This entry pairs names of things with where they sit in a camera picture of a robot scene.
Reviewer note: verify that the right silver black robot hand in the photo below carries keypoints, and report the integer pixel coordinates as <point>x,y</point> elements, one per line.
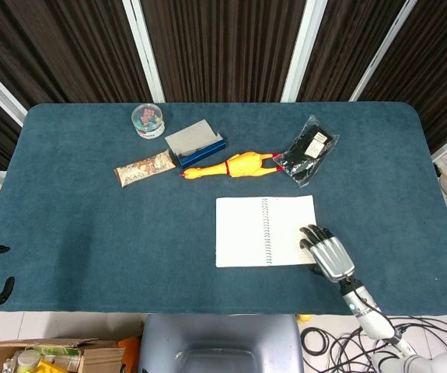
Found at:
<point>330,253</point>

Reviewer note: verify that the spiral white notebook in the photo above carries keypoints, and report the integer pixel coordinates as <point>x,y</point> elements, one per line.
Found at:
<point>264,232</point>

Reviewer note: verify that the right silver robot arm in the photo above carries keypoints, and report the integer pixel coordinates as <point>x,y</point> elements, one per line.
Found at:
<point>367,315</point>

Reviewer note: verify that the open cardboard box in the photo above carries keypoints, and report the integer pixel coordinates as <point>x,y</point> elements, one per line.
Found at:
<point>44,355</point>

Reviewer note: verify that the small yellow floor object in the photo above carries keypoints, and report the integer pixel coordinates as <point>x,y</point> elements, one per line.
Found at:
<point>302,318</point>

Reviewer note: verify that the black item in plastic bag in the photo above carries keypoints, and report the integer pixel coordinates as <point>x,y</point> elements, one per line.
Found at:
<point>309,150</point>

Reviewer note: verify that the teal blue table mat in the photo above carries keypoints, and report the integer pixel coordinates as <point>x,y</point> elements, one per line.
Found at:
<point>223,210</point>

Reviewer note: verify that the yellow rubber chicken toy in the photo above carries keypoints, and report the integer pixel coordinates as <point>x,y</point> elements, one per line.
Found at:
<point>234,166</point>

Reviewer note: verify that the blue card holder box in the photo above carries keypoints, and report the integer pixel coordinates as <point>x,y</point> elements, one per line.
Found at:
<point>196,143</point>

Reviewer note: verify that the brown patterned snack packet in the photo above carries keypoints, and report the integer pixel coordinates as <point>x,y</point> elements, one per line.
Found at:
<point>145,170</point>

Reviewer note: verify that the clear round jar of clips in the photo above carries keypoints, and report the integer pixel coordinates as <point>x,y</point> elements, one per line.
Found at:
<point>148,119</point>

